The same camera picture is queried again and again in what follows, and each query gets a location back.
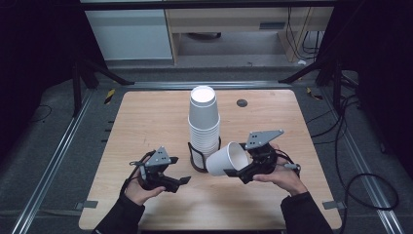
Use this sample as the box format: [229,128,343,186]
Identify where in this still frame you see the yellow black tape strip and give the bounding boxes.
[306,87,324,101]
[103,89,117,105]

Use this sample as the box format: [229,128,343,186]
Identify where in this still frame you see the black desk cables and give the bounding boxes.
[286,7,323,61]

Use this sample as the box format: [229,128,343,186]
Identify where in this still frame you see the grey table bracket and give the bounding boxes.
[75,200,99,211]
[321,200,347,211]

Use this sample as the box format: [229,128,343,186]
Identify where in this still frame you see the white paper cup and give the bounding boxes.
[205,140,250,177]

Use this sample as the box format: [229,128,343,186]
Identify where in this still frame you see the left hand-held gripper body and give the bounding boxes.
[138,145,173,192]

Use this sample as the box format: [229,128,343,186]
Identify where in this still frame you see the light wooden desk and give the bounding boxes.
[165,7,335,64]

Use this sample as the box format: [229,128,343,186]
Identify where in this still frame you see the black metal stand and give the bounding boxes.
[278,58,358,113]
[71,58,135,118]

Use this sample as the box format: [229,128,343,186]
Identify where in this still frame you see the long black floor cable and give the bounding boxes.
[306,93,400,234]

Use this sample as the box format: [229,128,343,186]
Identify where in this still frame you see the person's right hand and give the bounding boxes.
[252,143,309,197]

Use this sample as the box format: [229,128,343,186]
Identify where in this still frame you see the person's left hand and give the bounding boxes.
[124,176,167,207]

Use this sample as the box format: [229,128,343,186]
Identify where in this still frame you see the black wire cup holder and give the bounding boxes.
[187,136,223,175]

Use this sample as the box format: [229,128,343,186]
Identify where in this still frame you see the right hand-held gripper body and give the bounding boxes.
[244,129,285,177]

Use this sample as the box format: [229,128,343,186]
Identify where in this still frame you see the metal floor rail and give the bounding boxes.
[319,87,406,234]
[10,89,95,234]
[124,80,292,91]

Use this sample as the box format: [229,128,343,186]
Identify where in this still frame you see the dark round floor object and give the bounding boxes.
[187,31,223,41]

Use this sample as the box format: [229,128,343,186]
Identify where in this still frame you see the thin black floor cable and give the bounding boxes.
[28,103,54,124]

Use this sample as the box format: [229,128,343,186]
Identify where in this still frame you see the hand-held gripper cable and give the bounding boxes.
[119,149,158,197]
[275,151,302,179]

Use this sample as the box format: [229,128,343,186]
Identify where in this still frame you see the stack of white cups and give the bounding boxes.
[187,85,221,170]

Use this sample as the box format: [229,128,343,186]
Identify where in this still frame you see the right hand-held gripper cable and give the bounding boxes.
[275,151,302,179]

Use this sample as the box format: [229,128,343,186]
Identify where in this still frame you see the white cabinet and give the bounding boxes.
[84,8,173,61]

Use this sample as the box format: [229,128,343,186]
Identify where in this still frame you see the left hand-held gripper cable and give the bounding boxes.
[119,149,158,197]

